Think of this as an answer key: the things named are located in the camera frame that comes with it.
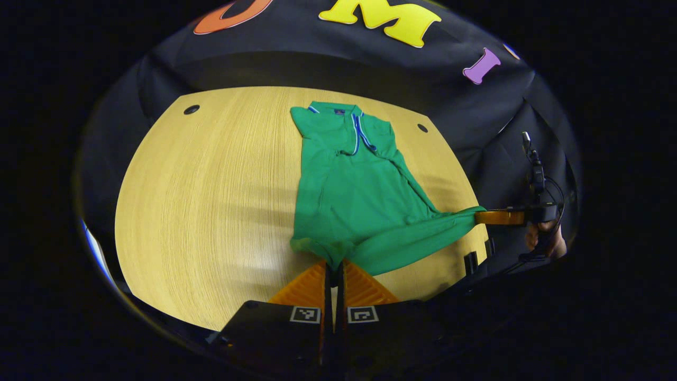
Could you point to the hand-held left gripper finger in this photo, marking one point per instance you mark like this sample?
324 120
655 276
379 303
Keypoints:
341 296
328 296

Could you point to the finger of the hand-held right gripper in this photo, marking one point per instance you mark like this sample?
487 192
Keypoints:
500 218

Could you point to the green T-shirt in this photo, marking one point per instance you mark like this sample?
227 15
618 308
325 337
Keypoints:
359 201

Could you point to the black backdrop cloth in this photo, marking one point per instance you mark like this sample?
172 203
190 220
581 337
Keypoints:
317 63

